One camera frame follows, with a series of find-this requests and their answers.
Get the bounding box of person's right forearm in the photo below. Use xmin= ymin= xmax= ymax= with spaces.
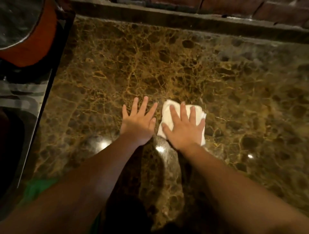
xmin=178 ymin=143 xmax=309 ymax=234

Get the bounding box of black glass cooktop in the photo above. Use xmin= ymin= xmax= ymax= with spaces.
xmin=0 ymin=0 xmax=77 ymax=215

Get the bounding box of person's right hand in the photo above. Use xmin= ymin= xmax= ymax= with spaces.
xmin=161 ymin=101 xmax=206 ymax=152

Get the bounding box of glass pot lid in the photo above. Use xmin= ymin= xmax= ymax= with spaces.
xmin=0 ymin=0 xmax=46 ymax=50

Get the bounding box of person's left forearm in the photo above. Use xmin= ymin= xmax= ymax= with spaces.
xmin=0 ymin=133 xmax=150 ymax=234

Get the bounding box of white cloth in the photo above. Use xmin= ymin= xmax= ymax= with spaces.
xmin=157 ymin=99 xmax=207 ymax=146

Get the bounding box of person's left hand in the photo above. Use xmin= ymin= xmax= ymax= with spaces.
xmin=120 ymin=96 xmax=158 ymax=146

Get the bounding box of orange cooking pot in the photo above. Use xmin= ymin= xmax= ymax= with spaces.
xmin=0 ymin=0 xmax=59 ymax=68

